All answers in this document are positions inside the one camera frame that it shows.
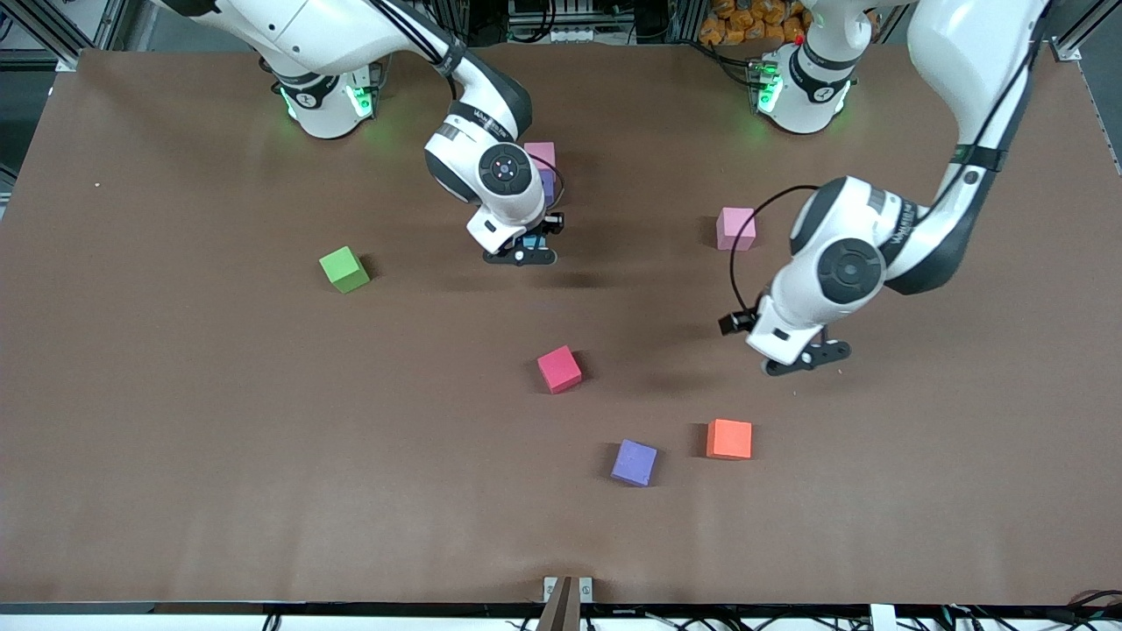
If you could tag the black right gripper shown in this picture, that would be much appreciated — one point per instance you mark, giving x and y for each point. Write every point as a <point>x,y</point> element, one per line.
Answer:
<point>550,224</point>

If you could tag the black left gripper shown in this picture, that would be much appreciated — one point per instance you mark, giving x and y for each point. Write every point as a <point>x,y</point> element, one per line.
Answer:
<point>742,326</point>

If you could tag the blue foam block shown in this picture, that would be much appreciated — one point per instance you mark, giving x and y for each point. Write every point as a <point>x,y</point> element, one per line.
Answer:
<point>534,242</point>

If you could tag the dark purple foam block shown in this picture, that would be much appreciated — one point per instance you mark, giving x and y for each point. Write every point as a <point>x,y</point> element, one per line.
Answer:
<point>548,188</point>

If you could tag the pink foam block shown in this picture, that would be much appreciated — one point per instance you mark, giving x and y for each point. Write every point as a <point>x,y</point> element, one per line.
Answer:
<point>735,229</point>
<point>540,154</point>

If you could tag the red foam block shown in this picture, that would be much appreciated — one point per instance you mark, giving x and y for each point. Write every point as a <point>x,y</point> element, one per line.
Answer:
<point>559,369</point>

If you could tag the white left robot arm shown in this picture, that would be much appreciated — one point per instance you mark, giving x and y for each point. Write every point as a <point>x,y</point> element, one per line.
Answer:
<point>964,53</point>

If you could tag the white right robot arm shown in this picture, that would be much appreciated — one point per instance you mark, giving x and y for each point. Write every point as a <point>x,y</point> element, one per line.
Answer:
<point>333,26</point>

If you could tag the orange foam block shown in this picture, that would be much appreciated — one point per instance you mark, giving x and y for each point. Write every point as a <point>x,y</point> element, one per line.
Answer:
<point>729,439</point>

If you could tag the light purple foam block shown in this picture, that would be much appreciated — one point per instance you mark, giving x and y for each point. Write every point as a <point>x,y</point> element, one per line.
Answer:
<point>634,462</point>

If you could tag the white socket strip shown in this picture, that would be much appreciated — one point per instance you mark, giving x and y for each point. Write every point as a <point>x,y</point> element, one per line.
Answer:
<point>557,35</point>

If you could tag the green foam block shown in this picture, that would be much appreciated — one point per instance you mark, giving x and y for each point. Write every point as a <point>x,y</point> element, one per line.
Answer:
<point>344,270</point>

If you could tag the bag of orange objects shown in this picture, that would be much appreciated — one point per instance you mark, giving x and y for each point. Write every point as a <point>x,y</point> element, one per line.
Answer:
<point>745,22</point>

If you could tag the table cover sheet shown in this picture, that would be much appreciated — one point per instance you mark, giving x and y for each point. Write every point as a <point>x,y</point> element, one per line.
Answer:
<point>351,482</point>

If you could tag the metal bracket with brown strip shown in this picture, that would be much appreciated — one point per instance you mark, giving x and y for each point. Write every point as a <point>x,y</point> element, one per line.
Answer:
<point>565,596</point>

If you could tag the aluminium frame profile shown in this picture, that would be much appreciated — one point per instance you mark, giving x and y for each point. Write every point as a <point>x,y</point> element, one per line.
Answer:
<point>1087,26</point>
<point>68,58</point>

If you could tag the white table edge rail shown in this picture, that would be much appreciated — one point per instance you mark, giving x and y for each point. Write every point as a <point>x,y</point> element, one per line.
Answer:
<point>175,624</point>

